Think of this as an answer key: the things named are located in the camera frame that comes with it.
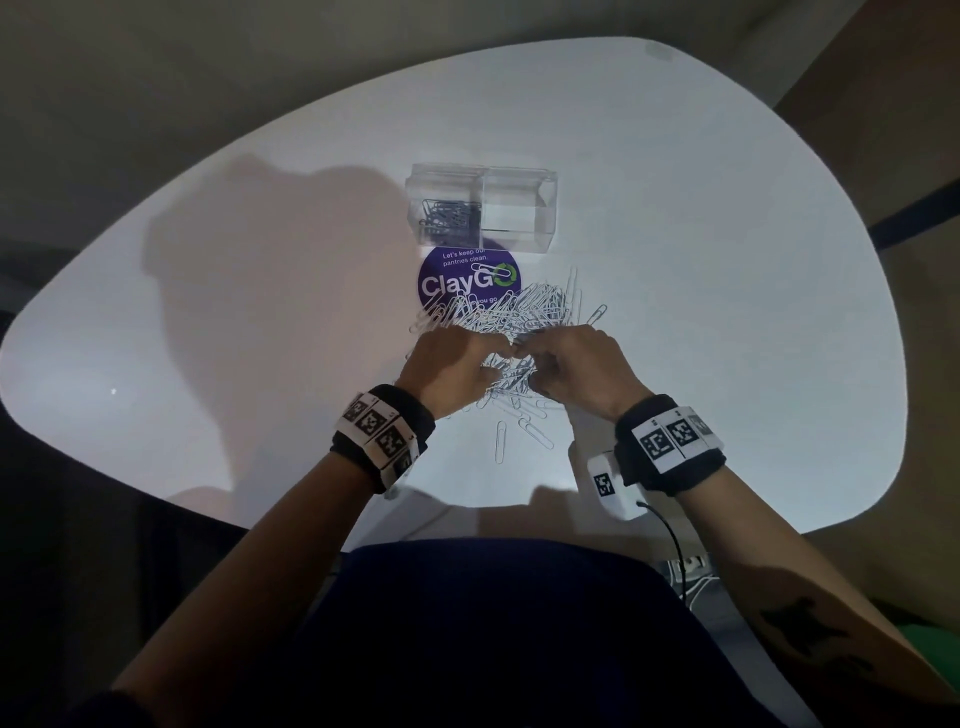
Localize person's left hand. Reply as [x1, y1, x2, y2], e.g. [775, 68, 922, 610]
[395, 326, 515, 421]

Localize person's right hand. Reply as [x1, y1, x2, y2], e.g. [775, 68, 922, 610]
[513, 323, 655, 423]

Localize pile of mixed paper clips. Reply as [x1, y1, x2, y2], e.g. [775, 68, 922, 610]
[404, 266, 609, 466]

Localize cluster of sorted blue clips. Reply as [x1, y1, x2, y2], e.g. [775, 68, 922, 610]
[418, 197, 483, 245]

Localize clear plastic two-compartment box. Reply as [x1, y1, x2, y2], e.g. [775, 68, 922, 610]
[404, 163, 560, 255]

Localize person's left forearm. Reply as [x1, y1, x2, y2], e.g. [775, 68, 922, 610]
[112, 449, 376, 728]

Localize person's right forearm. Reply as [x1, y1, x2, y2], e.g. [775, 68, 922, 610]
[674, 464, 960, 706]

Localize person's dark blue clothing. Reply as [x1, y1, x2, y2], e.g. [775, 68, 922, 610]
[277, 538, 789, 728]

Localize round purple sticker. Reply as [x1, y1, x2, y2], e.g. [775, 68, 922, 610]
[416, 238, 523, 309]

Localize black left wristband with markers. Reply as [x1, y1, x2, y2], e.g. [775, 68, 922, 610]
[329, 383, 436, 496]

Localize black wristband with markers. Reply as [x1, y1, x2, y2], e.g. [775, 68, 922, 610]
[613, 393, 727, 498]
[329, 383, 436, 496]

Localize black right wristband with markers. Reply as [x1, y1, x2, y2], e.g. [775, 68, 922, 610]
[613, 393, 727, 498]

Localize black bar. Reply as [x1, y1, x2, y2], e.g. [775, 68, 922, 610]
[869, 178, 960, 251]

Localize green object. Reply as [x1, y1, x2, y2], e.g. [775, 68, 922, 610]
[896, 622, 960, 688]

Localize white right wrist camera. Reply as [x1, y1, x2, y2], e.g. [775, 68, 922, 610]
[586, 448, 648, 523]

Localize black right camera cable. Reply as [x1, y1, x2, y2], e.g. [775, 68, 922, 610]
[635, 500, 688, 594]

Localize white cables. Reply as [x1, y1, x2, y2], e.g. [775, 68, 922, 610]
[659, 553, 725, 609]

